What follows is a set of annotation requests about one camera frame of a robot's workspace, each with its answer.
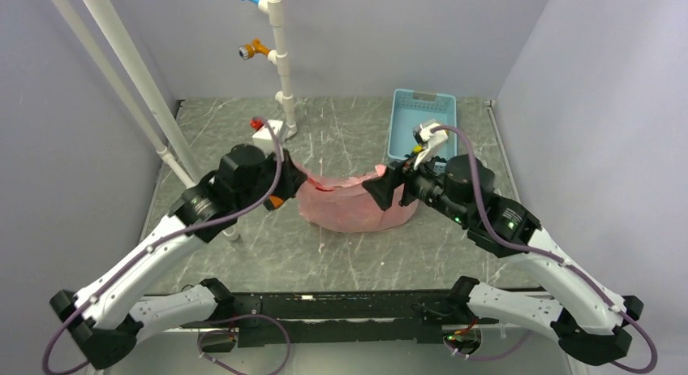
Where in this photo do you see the white PVC pipe stand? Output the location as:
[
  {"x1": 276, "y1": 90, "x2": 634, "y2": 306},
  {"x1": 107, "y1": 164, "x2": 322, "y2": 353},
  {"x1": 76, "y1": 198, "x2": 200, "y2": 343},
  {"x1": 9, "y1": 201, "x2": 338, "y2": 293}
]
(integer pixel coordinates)
[{"x1": 268, "y1": 0, "x2": 298, "y2": 138}]

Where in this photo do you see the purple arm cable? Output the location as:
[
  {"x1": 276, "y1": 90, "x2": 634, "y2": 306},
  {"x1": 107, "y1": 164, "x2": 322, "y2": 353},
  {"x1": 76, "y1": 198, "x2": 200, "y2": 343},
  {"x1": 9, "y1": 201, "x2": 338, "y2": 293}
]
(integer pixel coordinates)
[
  {"x1": 41, "y1": 119, "x2": 284, "y2": 375},
  {"x1": 429, "y1": 123, "x2": 659, "y2": 375}
]

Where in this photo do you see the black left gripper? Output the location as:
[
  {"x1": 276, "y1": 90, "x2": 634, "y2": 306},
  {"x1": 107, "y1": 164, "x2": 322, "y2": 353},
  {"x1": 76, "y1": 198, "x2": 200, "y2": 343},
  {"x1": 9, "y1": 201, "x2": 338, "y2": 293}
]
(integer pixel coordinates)
[{"x1": 236, "y1": 146, "x2": 308, "y2": 212}]

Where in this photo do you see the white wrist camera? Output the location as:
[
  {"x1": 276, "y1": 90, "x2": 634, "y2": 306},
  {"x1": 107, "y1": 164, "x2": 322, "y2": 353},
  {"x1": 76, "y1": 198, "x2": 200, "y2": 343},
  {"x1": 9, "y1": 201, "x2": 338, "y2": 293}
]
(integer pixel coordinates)
[
  {"x1": 412, "y1": 119, "x2": 449, "y2": 170},
  {"x1": 250, "y1": 119, "x2": 288, "y2": 156}
]

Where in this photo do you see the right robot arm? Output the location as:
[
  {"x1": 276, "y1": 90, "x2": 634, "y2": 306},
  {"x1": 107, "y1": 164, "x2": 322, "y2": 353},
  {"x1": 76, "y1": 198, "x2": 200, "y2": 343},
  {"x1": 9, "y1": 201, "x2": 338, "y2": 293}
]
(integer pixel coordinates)
[{"x1": 363, "y1": 155, "x2": 643, "y2": 366}]

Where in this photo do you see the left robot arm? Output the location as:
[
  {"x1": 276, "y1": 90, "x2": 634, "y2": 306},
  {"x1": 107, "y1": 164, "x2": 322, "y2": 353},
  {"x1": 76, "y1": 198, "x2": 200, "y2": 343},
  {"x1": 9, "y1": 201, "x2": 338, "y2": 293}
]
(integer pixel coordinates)
[{"x1": 50, "y1": 144, "x2": 307, "y2": 369}]

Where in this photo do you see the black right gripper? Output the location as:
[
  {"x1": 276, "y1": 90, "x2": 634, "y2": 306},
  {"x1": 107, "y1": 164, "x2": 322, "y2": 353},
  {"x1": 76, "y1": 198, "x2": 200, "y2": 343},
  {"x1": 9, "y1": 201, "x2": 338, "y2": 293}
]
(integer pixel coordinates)
[{"x1": 361, "y1": 144, "x2": 470, "y2": 225}]

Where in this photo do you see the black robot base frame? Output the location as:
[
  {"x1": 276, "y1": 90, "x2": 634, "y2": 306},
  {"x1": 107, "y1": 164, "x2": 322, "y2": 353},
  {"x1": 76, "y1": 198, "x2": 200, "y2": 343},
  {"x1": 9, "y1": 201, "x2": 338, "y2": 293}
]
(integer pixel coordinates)
[{"x1": 183, "y1": 289, "x2": 493, "y2": 347}]

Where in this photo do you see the white diagonal support pole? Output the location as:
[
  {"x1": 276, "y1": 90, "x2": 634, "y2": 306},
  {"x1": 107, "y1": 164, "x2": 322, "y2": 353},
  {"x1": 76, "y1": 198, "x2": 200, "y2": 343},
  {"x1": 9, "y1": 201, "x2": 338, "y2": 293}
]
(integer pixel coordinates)
[{"x1": 50, "y1": 0, "x2": 202, "y2": 188}]

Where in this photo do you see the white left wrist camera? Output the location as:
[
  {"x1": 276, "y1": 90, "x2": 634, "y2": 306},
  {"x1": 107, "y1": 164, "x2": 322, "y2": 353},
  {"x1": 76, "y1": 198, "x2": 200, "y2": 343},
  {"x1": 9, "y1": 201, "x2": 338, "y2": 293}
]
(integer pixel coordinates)
[{"x1": 250, "y1": 119, "x2": 288, "y2": 156}]

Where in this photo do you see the pink plastic bag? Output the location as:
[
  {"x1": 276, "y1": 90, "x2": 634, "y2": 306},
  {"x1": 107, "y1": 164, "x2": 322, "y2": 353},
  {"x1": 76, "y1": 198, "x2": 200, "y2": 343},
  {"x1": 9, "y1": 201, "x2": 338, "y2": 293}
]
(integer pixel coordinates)
[{"x1": 296, "y1": 164, "x2": 419, "y2": 233}]

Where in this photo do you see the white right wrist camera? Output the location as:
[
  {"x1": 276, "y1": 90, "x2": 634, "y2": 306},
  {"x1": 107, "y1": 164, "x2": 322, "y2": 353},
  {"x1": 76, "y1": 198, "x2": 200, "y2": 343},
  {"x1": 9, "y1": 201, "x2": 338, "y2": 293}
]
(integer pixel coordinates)
[{"x1": 412, "y1": 119, "x2": 449, "y2": 170}]

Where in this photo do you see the orange hook on pipe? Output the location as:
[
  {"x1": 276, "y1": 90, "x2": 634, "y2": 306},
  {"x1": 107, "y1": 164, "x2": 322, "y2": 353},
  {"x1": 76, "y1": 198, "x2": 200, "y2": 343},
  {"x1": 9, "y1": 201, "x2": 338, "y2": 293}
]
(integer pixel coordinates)
[{"x1": 238, "y1": 38, "x2": 271, "y2": 60}]

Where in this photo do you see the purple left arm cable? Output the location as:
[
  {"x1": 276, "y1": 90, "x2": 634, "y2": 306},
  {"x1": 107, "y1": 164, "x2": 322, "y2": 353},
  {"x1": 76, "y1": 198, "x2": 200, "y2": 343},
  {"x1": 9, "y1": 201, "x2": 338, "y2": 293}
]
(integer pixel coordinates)
[{"x1": 41, "y1": 119, "x2": 284, "y2": 375}]

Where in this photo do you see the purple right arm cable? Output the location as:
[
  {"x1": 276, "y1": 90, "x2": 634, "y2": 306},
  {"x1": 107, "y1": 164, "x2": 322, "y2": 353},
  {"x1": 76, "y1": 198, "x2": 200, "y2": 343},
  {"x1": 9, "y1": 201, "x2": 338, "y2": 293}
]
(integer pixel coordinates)
[{"x1": 429, "y1": 123, "x2": 659, "y2": 375}]

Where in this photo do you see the light blue plastic basket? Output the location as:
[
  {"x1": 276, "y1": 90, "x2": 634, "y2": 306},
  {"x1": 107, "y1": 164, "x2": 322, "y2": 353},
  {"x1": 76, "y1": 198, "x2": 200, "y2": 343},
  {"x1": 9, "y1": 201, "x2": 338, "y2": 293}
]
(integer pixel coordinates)
[{"x1": 386, "y1": 88, "x2": 458, "y2": 160}]

